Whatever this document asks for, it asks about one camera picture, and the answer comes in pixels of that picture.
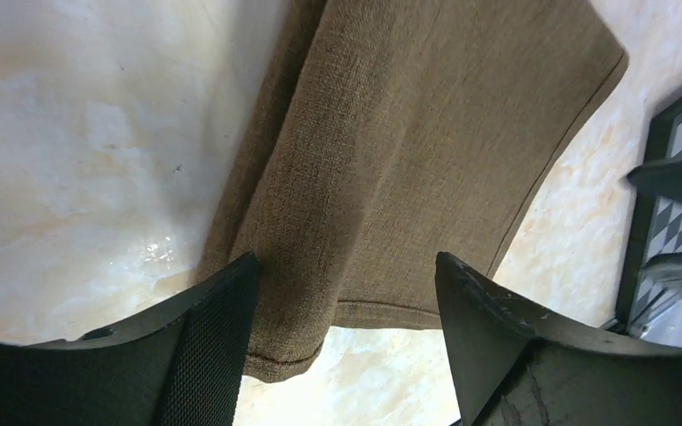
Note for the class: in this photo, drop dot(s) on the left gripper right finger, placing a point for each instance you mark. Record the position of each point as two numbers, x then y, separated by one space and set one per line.
516 362

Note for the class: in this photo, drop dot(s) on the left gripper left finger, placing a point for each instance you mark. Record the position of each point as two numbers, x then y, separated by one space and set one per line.
178 362

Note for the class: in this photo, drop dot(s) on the brown cloth napkin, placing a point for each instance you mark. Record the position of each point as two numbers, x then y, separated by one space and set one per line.
386 132

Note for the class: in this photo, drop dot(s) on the black white checkerboard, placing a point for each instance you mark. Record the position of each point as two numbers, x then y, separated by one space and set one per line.
655 228

